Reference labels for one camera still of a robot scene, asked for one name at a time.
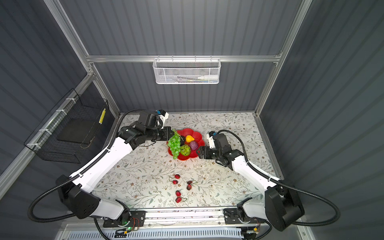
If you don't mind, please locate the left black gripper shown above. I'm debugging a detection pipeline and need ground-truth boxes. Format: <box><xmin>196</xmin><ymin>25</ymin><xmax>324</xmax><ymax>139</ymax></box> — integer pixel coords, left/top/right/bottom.
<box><xmin>145</xmin><ymin>126</ymin><xmax>175</xmax><ymax>142</ymax></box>

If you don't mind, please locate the purple fig fake fruit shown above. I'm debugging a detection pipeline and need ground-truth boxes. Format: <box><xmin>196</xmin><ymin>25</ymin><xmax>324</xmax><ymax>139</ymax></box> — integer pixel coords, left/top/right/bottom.
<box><xmin>189</xmin><ymin>141</ymin><xmax>199</xmax><ymax>151</ymax></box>

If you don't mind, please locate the green grape bunch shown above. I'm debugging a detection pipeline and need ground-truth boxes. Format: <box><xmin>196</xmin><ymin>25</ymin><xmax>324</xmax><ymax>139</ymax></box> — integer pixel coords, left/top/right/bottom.
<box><xmin>167</xmin><ymin>130</ymin><xmax>181</xmax><ymax>160</ymax></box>

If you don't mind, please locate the yellow lemon fake fruit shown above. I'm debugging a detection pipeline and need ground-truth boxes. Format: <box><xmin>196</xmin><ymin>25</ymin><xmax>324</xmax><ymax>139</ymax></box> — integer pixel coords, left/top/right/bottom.
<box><xmin>186</xmin><ymin>135</ymin><xmax>195</xmax><ymax>143</ymax></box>

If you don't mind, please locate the green custard apple fake fruit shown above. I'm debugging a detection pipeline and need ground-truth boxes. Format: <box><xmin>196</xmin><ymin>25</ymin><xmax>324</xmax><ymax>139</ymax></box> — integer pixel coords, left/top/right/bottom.
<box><xmin>180</xmin><ymin>145</ymin><xmax>192</xmax><ymax>157</ymax></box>

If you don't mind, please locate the dark cherry pair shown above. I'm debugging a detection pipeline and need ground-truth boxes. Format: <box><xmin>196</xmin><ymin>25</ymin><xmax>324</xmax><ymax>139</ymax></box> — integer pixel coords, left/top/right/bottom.
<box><xmin>186</xmin><ymin>181</ymin><xmax>194</xmax><ymax>191</ymax></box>

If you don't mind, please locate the red cherry pair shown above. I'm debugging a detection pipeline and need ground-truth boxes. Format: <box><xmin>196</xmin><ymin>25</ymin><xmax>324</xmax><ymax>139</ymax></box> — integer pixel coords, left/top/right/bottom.
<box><xmin>175</xmin><ymin>191</ymin><xmax>183</xmax><ymax>203</ymax></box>
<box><xmin>171</xmin><ymin>174</ymin><xmax>181</xmax><ymax>185</ymax></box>

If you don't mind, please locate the dark avocado fake fruit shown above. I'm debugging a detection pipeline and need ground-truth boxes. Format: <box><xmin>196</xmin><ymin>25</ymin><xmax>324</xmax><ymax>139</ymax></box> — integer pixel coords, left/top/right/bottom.
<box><xmin>180</xmin><ymin>136</ymin><xmax>186</xmax><ymax>146</ymax></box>

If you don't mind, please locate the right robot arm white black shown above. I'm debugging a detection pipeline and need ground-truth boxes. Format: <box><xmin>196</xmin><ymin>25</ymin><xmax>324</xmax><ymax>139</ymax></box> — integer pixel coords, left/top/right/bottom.
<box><xmin>196</xmin><ymin>132</ymin><xmax>305</xmax><ymax>231</ymax></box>

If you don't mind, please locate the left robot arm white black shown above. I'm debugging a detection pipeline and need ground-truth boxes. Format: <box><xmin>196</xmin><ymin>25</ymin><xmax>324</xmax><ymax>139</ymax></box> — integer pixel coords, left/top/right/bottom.
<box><xmin>58</xmin><ymin>110</ymin><xmax>175</xmax><ymax>225</ymax></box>

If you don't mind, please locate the red flower shaped bowl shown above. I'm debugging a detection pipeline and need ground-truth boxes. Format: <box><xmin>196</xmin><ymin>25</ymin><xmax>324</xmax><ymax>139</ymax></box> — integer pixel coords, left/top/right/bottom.
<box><xmin>167</xmin><ymin>128</ymin><xmax>205</xmax><ymax>161</ymax></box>

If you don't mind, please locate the yellow tag on basket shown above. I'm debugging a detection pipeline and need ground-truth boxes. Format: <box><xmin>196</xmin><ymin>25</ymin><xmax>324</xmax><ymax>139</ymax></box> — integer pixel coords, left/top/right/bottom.
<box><xmin>98</xmin><ymin>108</ymin><xmax>106</xmax><ymax>125</ymax></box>

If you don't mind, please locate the black pad in basket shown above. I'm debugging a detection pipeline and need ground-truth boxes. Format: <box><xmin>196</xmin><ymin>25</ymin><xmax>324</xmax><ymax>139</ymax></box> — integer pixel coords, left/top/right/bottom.
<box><xmin>57</xmin><ymin>119</ymin><xmax>100</xmax><ymax>145</ymax></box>

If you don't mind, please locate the white marker in basket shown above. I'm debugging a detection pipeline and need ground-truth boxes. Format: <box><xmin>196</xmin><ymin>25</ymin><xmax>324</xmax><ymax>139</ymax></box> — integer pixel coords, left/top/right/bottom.
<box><xmin>198</xmin><ymin>75</ymin><xmax>219</xmax><ymax>82</ymax></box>

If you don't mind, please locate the white vented strip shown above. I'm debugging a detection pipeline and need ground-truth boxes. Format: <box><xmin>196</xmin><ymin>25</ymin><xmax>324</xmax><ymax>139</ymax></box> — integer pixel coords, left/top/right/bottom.
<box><xmin>66</xmin><ymin>227</ymin><xmax>244</xmax><ymax>240</ymax></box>

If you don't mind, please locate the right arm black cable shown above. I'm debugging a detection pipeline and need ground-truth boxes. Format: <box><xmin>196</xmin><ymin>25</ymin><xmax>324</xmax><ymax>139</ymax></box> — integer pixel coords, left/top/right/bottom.
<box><xmin>215</xmin><ymin>129</ymin><xmax>341</xmax><ymax>240</ymax></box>

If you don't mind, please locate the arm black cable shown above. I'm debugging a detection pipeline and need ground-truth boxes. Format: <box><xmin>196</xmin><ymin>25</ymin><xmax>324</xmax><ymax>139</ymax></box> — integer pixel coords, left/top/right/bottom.
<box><xmin>215</xmin><ymin>129</ymin><xmax>341</xmax><ymax>240</ymax></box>
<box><xmin>27</xmin><ymin>109</ymin><xmax>145</xmax><ymax>240</ymax></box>

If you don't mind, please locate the white wire mesh basket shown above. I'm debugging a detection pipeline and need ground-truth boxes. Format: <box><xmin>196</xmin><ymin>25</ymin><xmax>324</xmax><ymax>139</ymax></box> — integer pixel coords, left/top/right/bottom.
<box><xmin>153</xmin><ymin>58</ymin><xmax>222</xmax><ymax>85</ymax></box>

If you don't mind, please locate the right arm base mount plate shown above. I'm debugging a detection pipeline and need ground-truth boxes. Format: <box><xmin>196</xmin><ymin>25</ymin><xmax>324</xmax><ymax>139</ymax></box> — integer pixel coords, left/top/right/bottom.
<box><xmin>223</xmin><ymin>208</ymin><xmax>265</xmax><ymax>225</ymax></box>

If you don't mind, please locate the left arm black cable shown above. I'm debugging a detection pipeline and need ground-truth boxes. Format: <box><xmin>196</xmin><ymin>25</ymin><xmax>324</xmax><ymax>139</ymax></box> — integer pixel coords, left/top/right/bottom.
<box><xmin>27</xmin><ymin>109</ymin><xmax>145</xmax><ymax>240</ymax></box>

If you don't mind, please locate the aluminium front rail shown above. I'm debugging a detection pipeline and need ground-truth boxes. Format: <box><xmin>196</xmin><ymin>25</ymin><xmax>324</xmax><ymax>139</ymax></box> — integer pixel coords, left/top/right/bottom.
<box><xmin>59</xmin><ymin>205</ymin><xmax>310</xmax><ymax>232</ymax></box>

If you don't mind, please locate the black wire basket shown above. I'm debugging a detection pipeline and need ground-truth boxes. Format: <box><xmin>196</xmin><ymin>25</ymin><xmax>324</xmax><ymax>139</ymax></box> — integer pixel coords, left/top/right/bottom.
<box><xmin>24</xmin><ymin>91</ymin><xmax>114</xmax><ymax>164</ymax></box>

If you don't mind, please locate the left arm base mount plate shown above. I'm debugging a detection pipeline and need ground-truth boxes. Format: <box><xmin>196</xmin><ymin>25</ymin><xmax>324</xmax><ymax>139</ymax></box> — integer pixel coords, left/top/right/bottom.
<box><xmin>103</xmin><ymin>210</ymin><xmax>147</xmax><ymax>228</ymax></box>

